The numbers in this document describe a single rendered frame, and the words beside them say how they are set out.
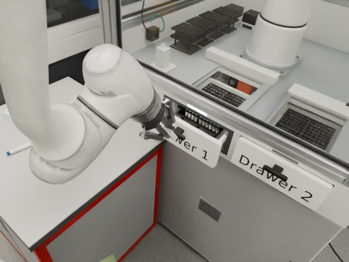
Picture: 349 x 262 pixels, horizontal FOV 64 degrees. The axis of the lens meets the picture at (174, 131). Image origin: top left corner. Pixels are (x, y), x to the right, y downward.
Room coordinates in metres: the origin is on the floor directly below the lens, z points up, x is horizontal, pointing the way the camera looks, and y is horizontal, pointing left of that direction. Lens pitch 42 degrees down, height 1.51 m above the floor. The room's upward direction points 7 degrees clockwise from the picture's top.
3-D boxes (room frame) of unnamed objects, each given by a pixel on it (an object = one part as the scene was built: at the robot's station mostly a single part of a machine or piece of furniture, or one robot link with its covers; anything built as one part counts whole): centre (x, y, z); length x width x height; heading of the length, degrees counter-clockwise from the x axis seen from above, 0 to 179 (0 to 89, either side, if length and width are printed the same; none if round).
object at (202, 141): (0.69, -0.03, 0.87); 0.29 x 0.02 x 0.11; 56
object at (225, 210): (1.12, -0.37, 0.40); 1.03 x 0.95 x 0.80; 56
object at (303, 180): (0.57, -0.33, 0.87); 0.29 x 0.02 x 0.11; 56
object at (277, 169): (0.55, -0.31, 0.91); 0.07 x 0.04 x 0.01; 56
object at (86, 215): (0.72, 0.44, 0.38); 0.62 x 0.58 x 0.76; 56
